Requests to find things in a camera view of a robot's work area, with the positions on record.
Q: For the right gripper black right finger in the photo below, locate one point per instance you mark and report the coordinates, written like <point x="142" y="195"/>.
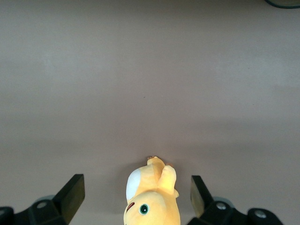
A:
<point x="218" y="215"/>

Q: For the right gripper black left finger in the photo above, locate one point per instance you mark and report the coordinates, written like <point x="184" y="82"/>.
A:
<point x="68" y="201"/>

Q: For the yellow plush toy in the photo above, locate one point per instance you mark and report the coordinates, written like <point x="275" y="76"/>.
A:
<point x="161" y="211"/>

